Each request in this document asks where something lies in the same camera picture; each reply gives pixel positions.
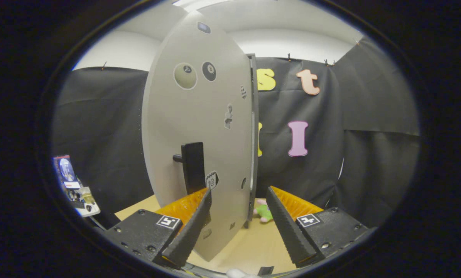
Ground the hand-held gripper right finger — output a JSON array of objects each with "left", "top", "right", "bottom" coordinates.
[{"left": 266, "top": 186, "right": 372, "bottom": 269}]

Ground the green and pink plush toy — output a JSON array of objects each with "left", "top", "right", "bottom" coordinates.
[{"left": 253, "top": 198, "right": 274, "bottom": 224}]

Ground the black backdrop cloth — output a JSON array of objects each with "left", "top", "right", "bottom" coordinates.
[{"left": 51, "top": 37, "right": 422, "bottom": 228}]

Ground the long ceiling light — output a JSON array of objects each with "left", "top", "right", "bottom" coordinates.
[{"left": 172, "top": 0, "right": 233, "bottom": 11}]

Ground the grey shoe cabinet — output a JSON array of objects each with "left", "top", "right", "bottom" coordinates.
[{"left": 247, "top": 53, "right": 260, "bottom": 229}]

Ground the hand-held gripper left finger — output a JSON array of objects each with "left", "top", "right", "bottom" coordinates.
[{"left": 99, "top": 187, "right": 212, "bottom": 270}]

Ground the black cabinet door handle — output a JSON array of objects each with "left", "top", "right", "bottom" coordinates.
[{"left": 172, "top": 141, "right": 207, "bottom": 196}]

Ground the blue printed box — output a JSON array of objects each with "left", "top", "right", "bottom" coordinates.
[{"left": 53, "top": 155, "right": 81, "bottom": 190}]

